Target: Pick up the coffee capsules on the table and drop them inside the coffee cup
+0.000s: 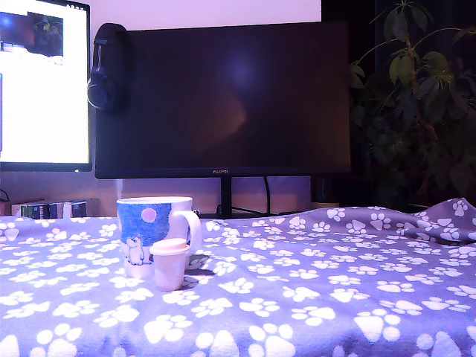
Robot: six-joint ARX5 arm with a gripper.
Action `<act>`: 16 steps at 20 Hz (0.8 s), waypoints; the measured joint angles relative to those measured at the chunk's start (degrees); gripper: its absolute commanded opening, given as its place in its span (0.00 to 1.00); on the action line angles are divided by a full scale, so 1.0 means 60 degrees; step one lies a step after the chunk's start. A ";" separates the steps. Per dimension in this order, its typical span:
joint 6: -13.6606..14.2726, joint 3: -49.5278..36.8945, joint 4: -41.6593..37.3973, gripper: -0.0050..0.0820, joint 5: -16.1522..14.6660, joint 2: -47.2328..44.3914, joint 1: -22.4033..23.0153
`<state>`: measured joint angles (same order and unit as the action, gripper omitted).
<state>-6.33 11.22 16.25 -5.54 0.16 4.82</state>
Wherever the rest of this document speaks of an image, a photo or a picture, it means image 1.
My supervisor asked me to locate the white coffee capsule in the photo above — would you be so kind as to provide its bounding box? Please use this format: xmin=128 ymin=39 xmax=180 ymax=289
xmin=149 ymin=237 xmax=190 ymax=292

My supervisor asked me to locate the black monitor stand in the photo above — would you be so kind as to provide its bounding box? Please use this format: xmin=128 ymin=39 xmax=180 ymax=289
xmin=199 ymin=176 xmax=284 ymax=219

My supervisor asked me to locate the black Huawei computer monitor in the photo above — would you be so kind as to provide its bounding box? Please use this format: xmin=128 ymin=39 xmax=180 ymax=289
xmin=94 ymin=21 xmax=353 ymax=180

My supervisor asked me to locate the blue and white cartoon mug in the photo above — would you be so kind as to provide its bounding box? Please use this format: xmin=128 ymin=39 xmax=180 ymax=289
xmin=116 ymin=196 xmax=203 ymax=280

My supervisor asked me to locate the grey paw print blanket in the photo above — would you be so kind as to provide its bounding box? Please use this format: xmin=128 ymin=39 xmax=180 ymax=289
xmin=0 ymin=198 xmax=476 ymax=357

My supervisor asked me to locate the black over-ear headphones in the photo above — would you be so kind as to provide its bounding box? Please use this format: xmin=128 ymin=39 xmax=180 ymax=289
xmin=87 ymin=22 xmax=130 ymax=113

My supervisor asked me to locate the green leafy houseplant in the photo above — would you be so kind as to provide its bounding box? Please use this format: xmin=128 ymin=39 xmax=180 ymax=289
xmin=349 ymin=0 xmax=476 ymax=210

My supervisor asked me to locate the lit white computer monitor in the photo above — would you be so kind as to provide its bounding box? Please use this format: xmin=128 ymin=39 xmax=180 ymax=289
xmin=0 ymin=0 xmax=93 ymax=173

